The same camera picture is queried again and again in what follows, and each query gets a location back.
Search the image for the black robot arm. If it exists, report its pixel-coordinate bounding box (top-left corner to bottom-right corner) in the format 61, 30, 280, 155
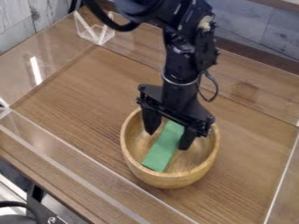
85, 0, 221, 151

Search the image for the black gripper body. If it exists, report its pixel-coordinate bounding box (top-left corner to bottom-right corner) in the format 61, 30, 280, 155
137, 78, 215, 137

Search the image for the green rectangular stick block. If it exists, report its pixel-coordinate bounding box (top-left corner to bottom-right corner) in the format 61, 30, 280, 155
142, 120, 185, 172

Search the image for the clear acrylic corner bracket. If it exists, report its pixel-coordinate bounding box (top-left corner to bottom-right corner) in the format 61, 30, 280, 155
74, 11, 115, 46

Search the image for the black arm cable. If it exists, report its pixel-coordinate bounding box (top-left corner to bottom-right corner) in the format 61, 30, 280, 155
198, 69, 221, 103

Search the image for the clear acrylic side wall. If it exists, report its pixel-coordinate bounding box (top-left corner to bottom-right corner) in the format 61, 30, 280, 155
0, 108, 199, 224

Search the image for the black table leg clamp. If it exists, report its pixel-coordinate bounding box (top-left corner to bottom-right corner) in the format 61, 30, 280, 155
0, 185, 71, 224

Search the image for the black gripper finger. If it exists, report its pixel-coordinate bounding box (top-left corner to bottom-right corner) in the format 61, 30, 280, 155
142, 107, 163, 135
179, 127, 198, 151

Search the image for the wooden bowl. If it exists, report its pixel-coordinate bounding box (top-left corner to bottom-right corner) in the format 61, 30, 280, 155
121, 108, 221, 189

